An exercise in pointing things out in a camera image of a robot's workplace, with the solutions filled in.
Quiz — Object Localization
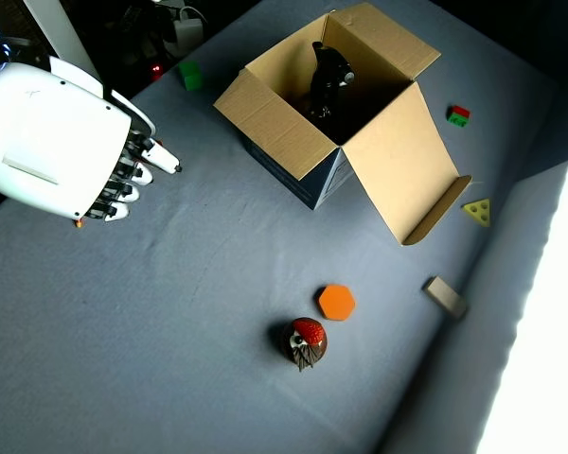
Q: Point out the chocolate cake toy with strawberry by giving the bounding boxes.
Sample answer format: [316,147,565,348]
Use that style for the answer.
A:
[281,316,328,373]

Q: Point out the grey table cloth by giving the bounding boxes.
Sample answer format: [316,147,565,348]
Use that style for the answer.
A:
[0,0,568,454]

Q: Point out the green cube block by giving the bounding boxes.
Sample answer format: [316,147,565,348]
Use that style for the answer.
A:
[178,60,204,91]

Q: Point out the yellow cheese wedge toy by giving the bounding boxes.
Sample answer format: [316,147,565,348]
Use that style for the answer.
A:
[462,198,492,228]

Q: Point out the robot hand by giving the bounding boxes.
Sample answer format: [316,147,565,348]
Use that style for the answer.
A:
[0,56,184,223]

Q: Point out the orange hexagon block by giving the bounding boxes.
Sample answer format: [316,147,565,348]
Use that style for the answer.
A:
[315,283,357,323]

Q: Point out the dark glass bottle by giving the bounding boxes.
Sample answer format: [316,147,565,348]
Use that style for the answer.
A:
[307,41,356,136]

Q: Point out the white power adapter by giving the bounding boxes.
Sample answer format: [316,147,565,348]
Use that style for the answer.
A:
[163,5,204,58]

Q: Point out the red and green block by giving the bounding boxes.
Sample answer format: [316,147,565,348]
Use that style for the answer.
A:
[446,105,471,128]

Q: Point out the beige wooden block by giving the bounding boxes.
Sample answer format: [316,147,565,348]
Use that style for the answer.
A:
[422,275,469,319]

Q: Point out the open cardboard box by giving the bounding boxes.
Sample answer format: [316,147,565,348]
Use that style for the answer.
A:
[212,2,473,247]

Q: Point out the white frame post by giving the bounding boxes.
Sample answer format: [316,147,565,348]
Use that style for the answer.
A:
[23,0,100,84]

